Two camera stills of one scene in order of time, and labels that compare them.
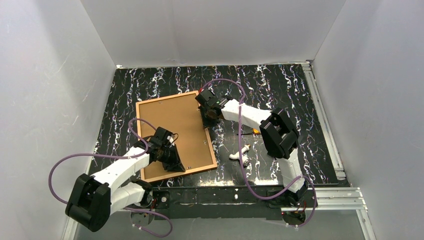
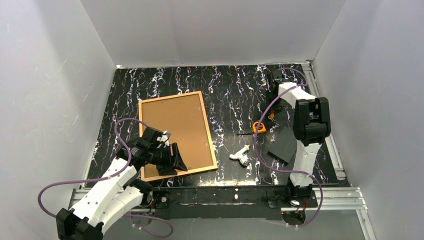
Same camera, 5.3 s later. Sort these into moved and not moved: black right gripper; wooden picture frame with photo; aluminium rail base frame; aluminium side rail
Moved: black right gripper
Not moved: aluminium rail base frame; aluminium side rail; wooden picture frame with photo
